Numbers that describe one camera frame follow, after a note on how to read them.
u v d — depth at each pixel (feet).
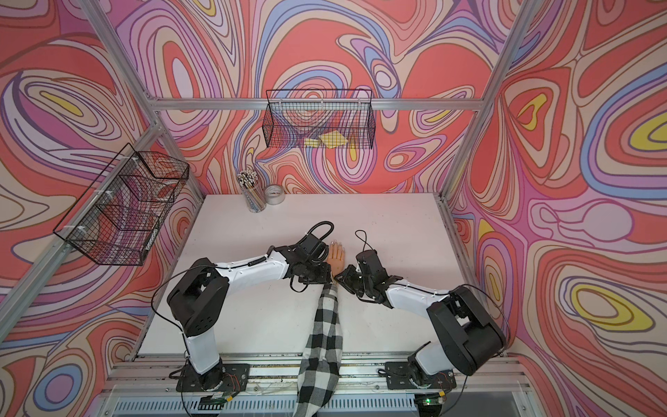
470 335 1.43
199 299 1.57
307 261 2.36
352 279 2.60
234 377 2.38
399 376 2.37
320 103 2.85
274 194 4.03
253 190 3.44
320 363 2.36
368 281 2.28
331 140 2.98
